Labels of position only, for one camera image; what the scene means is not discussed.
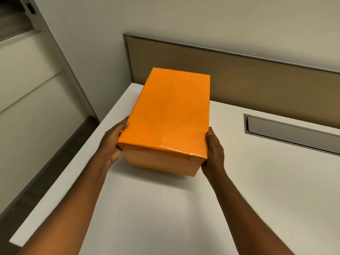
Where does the person's right forearm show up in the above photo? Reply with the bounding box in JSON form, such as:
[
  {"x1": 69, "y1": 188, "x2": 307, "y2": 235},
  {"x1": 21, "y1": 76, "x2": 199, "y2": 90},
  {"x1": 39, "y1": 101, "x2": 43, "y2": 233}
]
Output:
[{"x1": 210, "y1": 175, "x2": 294, "y2": 255}]

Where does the person's left forearm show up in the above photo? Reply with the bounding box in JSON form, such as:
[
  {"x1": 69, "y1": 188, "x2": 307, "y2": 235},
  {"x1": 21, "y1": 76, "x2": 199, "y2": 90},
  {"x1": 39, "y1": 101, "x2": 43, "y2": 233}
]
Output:
[{"x1": 16, "y1": 151, "x2": 112, "y2": 255}]

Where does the person's right hand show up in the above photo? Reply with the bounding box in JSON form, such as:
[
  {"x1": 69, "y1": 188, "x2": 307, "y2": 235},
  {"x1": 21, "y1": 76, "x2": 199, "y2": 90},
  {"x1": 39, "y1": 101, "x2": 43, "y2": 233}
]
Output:
[{"x1": 201, "y1": 126, "x2": 226, "y2": 181}]

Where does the orange box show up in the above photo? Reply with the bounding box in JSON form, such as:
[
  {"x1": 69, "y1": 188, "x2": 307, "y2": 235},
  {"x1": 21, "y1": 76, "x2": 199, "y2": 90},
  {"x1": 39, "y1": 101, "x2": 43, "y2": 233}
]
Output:
[{"x1": 117, "y1": 67, "x2": 211, "y2": 177}]

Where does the grey door frame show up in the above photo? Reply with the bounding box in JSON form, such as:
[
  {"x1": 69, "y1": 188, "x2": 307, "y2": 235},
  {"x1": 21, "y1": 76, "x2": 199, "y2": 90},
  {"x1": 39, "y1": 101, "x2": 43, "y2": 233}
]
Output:
[{"x1": 19, "y1": 0, "x2": 100, "y2": 122}]

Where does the brown desk partition panel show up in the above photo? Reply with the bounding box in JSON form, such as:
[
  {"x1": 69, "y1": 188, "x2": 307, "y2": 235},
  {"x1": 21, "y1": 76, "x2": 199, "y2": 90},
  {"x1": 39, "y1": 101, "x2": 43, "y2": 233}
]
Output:
[{"x1": 123, "y1": 33, "x2": 340, "y2": 129}]

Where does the person's left hand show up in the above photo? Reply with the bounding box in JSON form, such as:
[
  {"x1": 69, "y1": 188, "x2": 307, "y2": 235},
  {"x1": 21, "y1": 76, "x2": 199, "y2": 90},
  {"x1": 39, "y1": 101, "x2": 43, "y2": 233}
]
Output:
[{"x1": 98, "y1": 116, "x2": 129, "y2": 165}]

